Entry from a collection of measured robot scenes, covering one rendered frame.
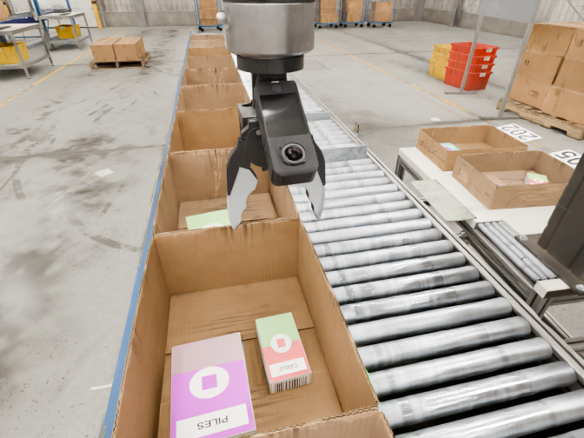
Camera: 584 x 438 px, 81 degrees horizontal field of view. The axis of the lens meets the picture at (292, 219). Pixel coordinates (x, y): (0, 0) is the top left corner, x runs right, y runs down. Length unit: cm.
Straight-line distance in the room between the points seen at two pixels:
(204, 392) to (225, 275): 28
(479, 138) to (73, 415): 225
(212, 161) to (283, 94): 69
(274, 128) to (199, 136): 110
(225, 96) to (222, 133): 40
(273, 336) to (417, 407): 33
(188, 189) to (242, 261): 41
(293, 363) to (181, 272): 30
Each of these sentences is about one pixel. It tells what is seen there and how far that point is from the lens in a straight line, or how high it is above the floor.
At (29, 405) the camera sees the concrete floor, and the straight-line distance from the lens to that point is 195.
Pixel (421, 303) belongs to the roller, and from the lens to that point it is 100.
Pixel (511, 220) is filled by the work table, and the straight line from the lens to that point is 145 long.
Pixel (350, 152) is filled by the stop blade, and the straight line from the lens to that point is 169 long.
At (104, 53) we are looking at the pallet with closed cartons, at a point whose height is 29.
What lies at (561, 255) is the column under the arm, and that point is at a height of 79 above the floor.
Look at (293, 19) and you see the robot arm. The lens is 36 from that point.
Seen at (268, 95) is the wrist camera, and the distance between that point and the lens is 37.
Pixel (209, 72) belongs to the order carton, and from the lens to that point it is 217.
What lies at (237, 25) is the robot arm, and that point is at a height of 141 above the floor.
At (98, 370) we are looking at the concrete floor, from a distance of 191.
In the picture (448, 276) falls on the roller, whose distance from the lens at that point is 110.
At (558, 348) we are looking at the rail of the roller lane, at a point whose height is 74.
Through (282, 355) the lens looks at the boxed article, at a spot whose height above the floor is 92.
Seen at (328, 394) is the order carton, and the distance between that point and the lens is 63.
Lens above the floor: 144
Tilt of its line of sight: 34 degrees down
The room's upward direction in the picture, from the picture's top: straight up
